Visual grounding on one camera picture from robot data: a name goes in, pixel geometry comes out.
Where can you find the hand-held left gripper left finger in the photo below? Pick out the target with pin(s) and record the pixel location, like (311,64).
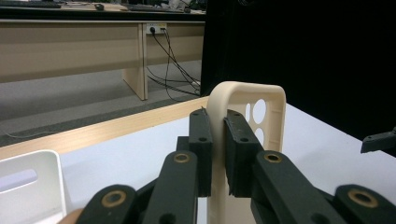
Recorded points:
(202,155)

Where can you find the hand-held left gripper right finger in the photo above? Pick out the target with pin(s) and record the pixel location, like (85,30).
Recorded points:
(241,161)

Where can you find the beige phone case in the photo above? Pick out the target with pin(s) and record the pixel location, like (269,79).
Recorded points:
(218,102)

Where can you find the white plastic storage box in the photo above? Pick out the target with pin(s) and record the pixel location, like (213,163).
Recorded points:
(37,199)

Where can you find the white table sheet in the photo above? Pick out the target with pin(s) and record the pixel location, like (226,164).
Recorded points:
(311,155)

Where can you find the black curtain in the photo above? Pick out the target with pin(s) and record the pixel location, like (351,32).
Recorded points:
(295,56)

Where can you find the black keyboard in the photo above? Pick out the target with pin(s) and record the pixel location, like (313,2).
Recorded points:
(28,4)
(155,8)

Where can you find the beige office desk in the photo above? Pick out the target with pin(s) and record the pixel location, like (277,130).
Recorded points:
(62,49)

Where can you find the black computer mouse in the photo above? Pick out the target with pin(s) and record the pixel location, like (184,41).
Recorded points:
(99,6)

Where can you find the white wall power outlet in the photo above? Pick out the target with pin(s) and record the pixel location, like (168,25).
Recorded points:
(156,28)

